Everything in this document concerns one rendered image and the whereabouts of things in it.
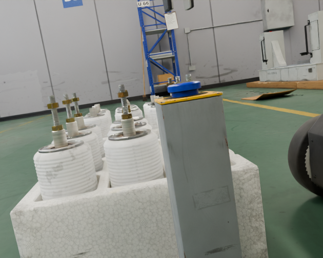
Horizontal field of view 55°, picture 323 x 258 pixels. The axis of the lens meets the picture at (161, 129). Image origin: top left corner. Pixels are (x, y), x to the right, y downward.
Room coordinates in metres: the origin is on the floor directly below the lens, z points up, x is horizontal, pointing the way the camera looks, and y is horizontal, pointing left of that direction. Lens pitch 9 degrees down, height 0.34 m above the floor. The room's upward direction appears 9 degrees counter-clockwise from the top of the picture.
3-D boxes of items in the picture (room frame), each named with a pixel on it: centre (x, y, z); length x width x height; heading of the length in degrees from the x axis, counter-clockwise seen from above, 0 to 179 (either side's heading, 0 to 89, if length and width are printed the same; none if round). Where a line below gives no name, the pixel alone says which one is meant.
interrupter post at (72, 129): (0.65, 0.18, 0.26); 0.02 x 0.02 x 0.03
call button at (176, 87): (0.38, -0.03, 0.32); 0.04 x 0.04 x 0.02
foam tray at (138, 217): (0.66, 0.07, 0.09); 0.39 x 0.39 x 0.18; 5
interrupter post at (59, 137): (0.53, 0.17, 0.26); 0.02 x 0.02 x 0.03
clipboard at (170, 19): (6.18, -0.50, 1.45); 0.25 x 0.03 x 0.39; 93
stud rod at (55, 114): (0.53, 0.17, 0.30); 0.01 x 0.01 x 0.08
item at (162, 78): (6.53, -0.25, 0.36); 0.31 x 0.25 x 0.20; 93
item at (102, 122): (1.07, 0.22, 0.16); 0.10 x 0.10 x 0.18
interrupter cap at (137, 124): (0.66, 0.07, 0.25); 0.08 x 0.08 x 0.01
